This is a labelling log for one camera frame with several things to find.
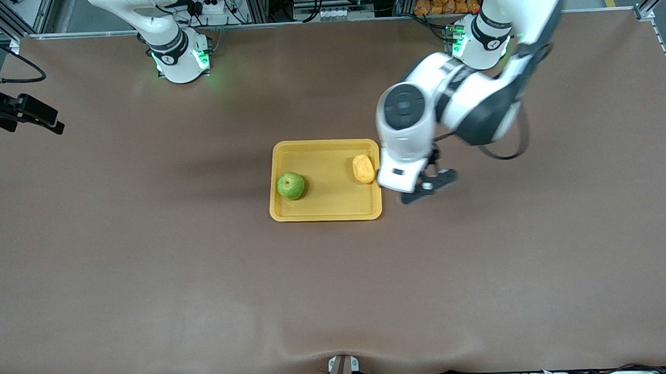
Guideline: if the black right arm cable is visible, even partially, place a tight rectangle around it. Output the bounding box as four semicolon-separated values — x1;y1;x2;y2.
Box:
0;24;48;85

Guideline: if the metal table clamp bracket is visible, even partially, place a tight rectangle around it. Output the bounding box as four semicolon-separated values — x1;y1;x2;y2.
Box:
325;355;360;374

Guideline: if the white power strip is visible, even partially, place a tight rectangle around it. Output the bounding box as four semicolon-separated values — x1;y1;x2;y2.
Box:
191;0;235;18

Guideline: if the black equipment rack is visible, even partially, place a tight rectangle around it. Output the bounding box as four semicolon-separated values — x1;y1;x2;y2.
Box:
269;0;405;24

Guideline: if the table cover mat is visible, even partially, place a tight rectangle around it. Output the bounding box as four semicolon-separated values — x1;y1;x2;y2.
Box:
0;7;666;374

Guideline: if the yellow potato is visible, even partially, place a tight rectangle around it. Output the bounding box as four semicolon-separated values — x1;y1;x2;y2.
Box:
352;153;376;185

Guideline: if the green apple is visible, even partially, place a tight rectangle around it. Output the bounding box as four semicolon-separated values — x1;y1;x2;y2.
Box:
277;172;306;201

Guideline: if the yellow plastic tray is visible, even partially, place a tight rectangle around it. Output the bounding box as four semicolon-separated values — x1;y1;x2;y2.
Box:
267;137;383;224

